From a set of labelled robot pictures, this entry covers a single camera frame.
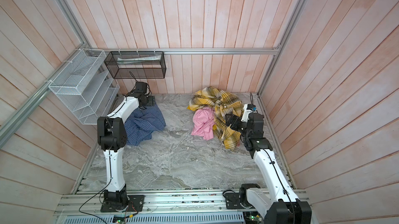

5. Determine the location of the yellow plaid cloth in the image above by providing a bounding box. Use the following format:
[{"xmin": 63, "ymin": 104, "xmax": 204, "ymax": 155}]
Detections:
[{"xmin": 188, "ymin": 87, "xmax": 244, "ymax": 149}]

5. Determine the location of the blue checked cloth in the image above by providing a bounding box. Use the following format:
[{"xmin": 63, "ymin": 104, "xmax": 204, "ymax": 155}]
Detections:
[{"xmin": 124, "ymin": 105, "xmax": 166, "ymax": 146}]

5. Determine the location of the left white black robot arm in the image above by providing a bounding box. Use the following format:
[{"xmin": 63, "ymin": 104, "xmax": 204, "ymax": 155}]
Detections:
[{"xmin": 97, "ymin": 81, "xmax": 154, "ymax": 213}]

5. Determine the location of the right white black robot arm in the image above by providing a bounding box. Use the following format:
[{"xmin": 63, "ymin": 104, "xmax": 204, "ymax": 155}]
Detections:
[{"xmin": 226, "ymin": 110, "xmax": 312, "ymax": 224}]

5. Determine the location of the pink cloth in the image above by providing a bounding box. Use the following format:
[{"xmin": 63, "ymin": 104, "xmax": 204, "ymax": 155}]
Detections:
[{"xmin": 191, "ymin": 107, "xmax": 215, "ymax": 141}]

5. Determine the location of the paper in black basket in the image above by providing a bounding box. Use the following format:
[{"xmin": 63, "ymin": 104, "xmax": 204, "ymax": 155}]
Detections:
[{"xmin": 116, "ymin": 55, "xmax": 162, "ymax": 65}]

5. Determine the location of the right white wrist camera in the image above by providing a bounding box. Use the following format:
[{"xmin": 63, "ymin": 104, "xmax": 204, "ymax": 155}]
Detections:
[{"xmin": 241, "ymin": 104, "xmax": 257, "ymax": 122}]

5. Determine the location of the black wire mesh basket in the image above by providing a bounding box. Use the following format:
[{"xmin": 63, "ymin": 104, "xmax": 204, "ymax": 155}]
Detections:
[{"xmin": 105, "ymin": 51, "xmax": 167, "ymax": 79}]

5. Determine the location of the white wire mesh rack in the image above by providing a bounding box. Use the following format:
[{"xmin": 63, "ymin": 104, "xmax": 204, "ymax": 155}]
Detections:
[{"xmin": 49, "ymin": 49, "xmax": 119, "ymax": 125}]

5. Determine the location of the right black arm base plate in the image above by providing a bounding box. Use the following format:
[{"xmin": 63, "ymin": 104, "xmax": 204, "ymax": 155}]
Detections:
[{"xmin": 222, "ymin": 190, "xmax": 251, "ymax": 209}]

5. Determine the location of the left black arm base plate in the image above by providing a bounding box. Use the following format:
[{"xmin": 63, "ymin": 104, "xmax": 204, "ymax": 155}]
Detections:
[{"xmin": 100, "ymin": 195, "xmax": 145, "ymax": 213}]

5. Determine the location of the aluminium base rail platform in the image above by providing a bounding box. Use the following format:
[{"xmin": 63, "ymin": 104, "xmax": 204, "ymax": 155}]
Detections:
[{"xmin": 52, "ymin": 189, "xmax": 315, "ymax": 224}]

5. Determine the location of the aluminium frame rail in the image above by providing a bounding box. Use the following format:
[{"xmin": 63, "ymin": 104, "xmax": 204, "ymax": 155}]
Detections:
[{"xmin": 1, "ymin": 0, "xmax": 307, "ymax": 147}]

